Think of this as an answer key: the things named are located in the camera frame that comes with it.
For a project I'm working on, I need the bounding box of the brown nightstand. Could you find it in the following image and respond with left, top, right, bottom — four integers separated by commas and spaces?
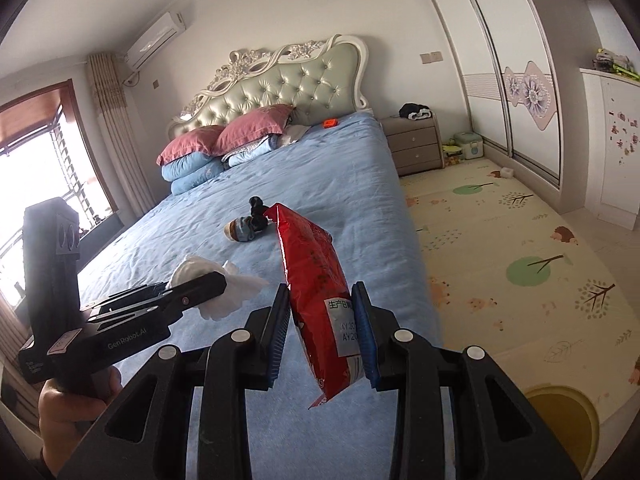
381, 117, 444, 177

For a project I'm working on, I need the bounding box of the sliding door wardrobe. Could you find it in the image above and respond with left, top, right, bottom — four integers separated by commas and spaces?
432, 0, 562, 185

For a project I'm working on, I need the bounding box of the white air conditioner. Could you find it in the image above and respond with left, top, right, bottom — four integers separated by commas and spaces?
126, 12, 186, 73

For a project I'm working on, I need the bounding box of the patterned play mat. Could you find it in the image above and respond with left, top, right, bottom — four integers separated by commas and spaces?
401, 159, 639, 419

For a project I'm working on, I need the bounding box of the white corner cabinet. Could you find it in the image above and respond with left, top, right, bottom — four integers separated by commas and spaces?
580, 68, 639, 231

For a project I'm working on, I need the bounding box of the green tufted headboard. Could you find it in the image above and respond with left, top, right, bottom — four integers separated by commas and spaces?
167, 35, 369, 140

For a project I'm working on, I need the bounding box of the black cloth on nightstand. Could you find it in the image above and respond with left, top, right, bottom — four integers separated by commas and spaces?
398, 103, 433, 122

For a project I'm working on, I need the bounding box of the black toy on bed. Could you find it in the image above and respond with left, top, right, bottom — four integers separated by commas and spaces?
224, 196, 269, 243

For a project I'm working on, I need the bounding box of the white tissue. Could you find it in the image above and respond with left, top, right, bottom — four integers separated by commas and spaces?
166, 255, 268, 321

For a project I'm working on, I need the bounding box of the pink pillow outer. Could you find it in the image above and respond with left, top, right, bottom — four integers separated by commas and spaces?
210, 104, 294, 156

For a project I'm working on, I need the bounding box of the green storage box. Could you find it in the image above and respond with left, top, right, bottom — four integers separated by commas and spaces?
454, 132, 484, 160

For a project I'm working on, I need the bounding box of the person's left hand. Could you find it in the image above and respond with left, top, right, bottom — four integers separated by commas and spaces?
38, 366, 122, 477

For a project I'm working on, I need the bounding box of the pink pillow near wall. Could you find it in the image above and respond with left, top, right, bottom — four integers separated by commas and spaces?
156, 125, 224, 166

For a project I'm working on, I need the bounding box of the yellow trash bin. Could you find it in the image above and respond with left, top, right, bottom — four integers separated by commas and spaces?
525, 385, 600, 478

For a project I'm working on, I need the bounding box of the folded blue quilt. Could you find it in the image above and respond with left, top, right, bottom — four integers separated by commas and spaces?
160, 152, 224, 195

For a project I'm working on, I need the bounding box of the red snack bag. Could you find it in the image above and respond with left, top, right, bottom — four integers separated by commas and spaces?
266, 204, 363, 406

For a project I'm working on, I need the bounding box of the beige curtain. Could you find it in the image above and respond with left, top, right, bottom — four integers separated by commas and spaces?
87, 52, 154, 218

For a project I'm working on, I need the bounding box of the bed with blue sheet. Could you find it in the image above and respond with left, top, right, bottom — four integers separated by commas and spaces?
77, 110, 444, 480

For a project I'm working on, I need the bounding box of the wall switch plate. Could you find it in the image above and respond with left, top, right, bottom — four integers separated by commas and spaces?
420, 51, 444, 64

